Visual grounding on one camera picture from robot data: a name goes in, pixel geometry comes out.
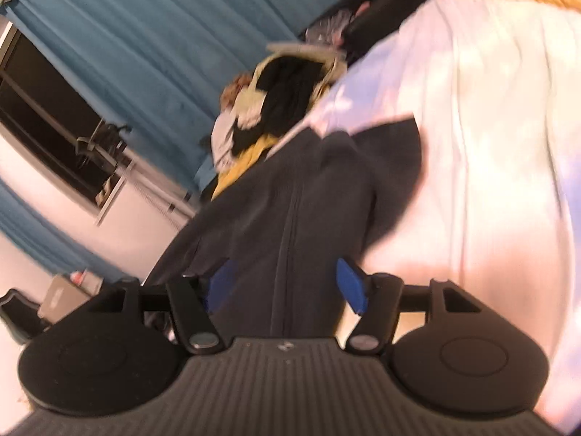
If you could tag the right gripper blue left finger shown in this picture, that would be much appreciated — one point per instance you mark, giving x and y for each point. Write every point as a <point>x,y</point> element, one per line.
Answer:
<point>219,285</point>

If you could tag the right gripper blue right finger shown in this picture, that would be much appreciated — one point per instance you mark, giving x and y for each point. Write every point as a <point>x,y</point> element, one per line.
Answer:
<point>353,283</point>

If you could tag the dark navy garment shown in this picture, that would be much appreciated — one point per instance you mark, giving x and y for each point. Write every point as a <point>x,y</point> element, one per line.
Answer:
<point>288,220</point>

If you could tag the pile of mixed clothes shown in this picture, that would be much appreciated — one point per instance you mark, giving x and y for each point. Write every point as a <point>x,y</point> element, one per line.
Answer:
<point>258,108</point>

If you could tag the garment steamer stand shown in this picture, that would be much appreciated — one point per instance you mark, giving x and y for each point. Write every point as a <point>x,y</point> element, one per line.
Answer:
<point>107,149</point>

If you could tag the teal curtain left of window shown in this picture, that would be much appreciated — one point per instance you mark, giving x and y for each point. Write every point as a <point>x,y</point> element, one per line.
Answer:
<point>49,246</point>

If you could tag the teal curtain of window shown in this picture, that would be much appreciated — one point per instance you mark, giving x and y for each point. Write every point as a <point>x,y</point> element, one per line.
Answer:
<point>49,246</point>
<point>159,66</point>

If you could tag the white bed sheet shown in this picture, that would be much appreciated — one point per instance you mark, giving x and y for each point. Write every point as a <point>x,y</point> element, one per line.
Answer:
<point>494,86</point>

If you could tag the dark window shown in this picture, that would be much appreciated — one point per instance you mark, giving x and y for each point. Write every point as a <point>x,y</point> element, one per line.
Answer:
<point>47,117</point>

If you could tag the teal curtain right of window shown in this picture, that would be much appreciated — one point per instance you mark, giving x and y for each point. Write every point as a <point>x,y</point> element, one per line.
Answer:
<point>159,66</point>

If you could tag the beige chair with black frame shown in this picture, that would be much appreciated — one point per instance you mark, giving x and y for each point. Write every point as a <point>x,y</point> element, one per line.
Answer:
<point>67,293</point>

